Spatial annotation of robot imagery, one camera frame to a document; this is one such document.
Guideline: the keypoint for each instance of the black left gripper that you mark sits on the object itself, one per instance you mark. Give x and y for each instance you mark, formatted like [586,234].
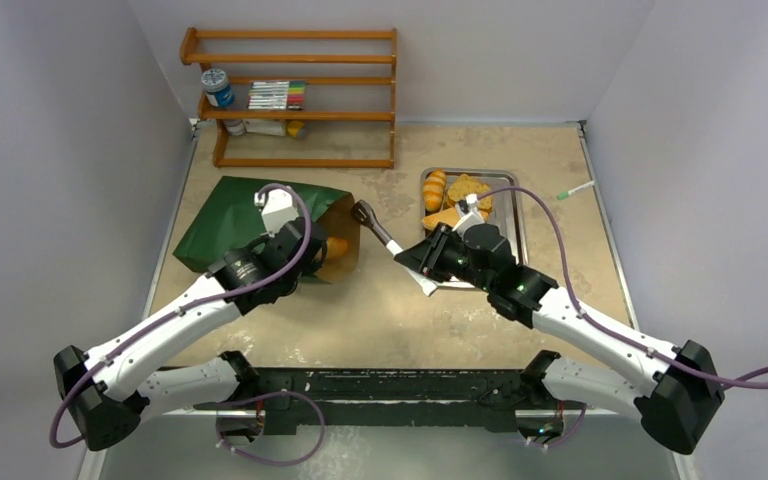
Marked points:
[310,270]

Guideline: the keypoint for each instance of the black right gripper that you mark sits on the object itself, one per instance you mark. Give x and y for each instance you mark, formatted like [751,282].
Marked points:
[426,257]

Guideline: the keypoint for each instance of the long orange fake baguette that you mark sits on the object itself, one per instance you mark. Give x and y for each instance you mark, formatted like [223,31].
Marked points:
[335,247]

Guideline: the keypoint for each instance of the green brown paper bag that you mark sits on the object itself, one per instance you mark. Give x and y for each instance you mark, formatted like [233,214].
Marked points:
[228,219]

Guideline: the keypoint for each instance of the seeded fake bread slice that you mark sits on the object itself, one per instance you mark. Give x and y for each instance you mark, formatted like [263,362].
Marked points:
[463,186]

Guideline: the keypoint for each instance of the orange fake bread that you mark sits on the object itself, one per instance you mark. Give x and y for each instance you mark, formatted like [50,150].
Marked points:
[433,189]

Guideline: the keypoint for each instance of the silver metal tongs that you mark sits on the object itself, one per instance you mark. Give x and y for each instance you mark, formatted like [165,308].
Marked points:
[364,214]

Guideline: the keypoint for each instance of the triangular orange fake pastry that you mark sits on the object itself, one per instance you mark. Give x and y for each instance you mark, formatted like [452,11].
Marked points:
[448,216]

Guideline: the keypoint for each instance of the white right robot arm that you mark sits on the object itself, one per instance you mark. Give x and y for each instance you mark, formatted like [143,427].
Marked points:
[666,388]

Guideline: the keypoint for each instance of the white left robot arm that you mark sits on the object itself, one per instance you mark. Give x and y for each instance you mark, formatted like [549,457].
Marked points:
[114,387]

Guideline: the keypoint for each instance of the silver metal tray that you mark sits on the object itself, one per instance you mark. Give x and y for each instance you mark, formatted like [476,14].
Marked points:
[507,208]

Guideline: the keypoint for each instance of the green white marker pen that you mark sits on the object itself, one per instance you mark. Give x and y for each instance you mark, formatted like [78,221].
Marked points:
[575,190]

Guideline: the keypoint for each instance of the white small box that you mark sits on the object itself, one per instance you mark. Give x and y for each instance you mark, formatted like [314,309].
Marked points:
[271,127]

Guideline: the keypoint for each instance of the yellow small bottle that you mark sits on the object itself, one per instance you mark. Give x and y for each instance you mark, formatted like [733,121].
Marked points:
[296,129]

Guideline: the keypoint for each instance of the small grey jar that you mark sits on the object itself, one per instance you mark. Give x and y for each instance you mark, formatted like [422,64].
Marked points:
[234,127]

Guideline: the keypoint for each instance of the pack of coloured markers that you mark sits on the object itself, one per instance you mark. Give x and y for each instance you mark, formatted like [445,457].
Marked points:
[276,95]

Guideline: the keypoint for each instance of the blue white jar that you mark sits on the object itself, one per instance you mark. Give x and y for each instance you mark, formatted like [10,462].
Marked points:
[217,88]

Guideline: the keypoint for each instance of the orange wooden shelf rack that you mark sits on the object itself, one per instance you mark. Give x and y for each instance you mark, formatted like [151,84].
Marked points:
[242,98]

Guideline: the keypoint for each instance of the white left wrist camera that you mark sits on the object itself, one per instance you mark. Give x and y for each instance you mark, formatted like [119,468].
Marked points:
[277,207]

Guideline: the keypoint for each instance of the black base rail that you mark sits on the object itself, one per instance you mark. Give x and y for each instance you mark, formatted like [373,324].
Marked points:
[495,400]

